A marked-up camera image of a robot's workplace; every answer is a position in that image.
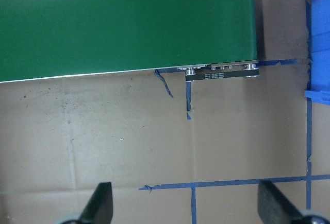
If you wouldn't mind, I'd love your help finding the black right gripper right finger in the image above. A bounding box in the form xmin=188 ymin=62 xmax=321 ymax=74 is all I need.
xmin=257 ymin=180 xmax=306 ymax=224

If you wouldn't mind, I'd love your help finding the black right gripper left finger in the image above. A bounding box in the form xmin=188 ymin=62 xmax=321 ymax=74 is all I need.
xmin=78 ymin=182 xmax=113 ymax=224

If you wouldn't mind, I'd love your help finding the green conveyor belt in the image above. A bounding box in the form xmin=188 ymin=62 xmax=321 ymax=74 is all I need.
xmin=1 ymin=0 xmax=257 ymax=82

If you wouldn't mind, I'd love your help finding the blue destination bin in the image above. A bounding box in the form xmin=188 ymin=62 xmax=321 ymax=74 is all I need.
xmin=305 ymin=0 xmax=329 ymax=105

